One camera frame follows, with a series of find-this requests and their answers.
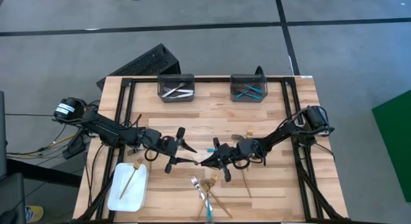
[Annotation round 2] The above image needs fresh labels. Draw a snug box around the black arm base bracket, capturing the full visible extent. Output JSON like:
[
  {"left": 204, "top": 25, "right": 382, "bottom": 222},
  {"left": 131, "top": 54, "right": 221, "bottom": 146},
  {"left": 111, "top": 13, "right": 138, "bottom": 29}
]
[{"left": 62, "top": 126, "right": 91, "bottom": 160}]

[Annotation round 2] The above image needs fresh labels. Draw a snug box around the yellow floor cable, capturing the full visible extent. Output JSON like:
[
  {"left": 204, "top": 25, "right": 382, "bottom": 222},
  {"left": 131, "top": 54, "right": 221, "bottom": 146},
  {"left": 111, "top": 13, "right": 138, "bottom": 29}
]
[{"left": 6, "top": 133, "right": 78, "bottom": 157}]

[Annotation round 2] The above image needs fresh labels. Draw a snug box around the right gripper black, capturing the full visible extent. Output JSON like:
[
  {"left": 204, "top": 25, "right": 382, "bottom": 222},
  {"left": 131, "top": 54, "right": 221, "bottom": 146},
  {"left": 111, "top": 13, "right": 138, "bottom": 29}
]
[{"left": 200, "top": 137, "right": 247, "bottom": 183}]

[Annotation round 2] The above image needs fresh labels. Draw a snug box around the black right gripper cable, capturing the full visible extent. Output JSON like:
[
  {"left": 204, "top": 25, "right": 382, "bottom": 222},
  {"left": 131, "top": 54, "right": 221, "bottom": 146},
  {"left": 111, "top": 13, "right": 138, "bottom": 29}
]
[{"left": 232, "top": 155, "right": 251, "bottom": 171}]

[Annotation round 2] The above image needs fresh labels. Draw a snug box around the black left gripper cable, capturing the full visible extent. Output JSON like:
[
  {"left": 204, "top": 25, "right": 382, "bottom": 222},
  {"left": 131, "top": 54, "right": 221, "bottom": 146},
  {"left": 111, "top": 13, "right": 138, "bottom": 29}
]
[{"left": 143, "top": 146, "right": 161, "bottom": 163}]

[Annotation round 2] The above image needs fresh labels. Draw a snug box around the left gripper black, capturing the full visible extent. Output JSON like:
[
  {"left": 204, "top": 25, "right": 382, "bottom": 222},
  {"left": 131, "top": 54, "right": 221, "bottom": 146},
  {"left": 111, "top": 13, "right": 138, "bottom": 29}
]
[{"left": 143, "top": 127, "right": 198, "bottom": 174}]

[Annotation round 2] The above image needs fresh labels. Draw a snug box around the white rectangular tray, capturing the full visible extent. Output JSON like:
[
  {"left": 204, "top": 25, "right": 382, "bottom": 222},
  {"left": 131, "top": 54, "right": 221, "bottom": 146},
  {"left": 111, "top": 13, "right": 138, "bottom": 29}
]
[{"left": 107, "top": 162, "right": 150, "bottom": 213}]

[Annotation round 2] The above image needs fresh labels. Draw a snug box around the black aluminium table frame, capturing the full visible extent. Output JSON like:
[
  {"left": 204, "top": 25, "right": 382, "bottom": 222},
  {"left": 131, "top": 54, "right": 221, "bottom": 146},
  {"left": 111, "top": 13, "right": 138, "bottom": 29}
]
[{"left": 76, "top": 76, "right": 349, "bottom": 223}]

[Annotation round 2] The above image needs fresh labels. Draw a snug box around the black floor tape strip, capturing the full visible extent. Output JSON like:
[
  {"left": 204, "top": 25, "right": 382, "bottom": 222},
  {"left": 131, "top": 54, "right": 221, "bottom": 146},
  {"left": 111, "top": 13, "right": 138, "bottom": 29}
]
[
  {"left": 272, "top": 0, "right": 301, "bottom": 76},
  {"left": 0, "top": 17, "right": 411, "bottom": 37}
]

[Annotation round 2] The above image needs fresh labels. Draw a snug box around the yellow blue bag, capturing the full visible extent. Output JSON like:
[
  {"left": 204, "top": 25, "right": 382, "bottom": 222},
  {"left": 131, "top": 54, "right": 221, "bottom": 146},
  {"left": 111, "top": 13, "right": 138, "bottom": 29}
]
[{"left": 24, "top": 205, "right": 44, "bottom": 223}]

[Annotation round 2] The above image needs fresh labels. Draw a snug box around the green floor panel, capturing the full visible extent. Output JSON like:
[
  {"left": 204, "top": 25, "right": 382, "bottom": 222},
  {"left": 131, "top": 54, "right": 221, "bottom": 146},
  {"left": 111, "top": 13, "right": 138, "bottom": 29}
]
[{"left": 371, "top": 89, "right": 411, "bottom": 203}]

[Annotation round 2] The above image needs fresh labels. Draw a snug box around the dark grey plastic bin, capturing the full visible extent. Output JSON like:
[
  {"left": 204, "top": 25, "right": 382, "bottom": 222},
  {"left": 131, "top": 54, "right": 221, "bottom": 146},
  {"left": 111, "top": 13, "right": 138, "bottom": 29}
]
[
  {"left": 230, "top": 74, "right": 268, "bottom": 103},
  {"left": 157, "top": 73, "right": 196, "bottom": 103}
]

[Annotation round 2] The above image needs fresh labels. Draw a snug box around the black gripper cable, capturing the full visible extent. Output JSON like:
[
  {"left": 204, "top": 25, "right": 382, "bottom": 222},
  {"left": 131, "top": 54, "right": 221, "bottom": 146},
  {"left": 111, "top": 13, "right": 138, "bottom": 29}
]
[
  {"left": 232, "top": 155, "right": 251, "bottom": 171},
  {"left": 143, "top": 146, "right": 161, "bottom": 163}
]

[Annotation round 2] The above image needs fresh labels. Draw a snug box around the black furniture edge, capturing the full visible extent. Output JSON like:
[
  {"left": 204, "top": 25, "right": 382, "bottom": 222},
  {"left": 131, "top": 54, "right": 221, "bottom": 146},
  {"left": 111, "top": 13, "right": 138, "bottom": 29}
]
[{"left": 0, "top": 90, "right": 8, "bottom": 180}]

